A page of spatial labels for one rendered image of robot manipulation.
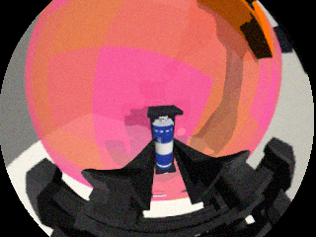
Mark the blue and white battery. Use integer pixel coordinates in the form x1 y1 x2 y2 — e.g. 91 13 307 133
153 122 173 170

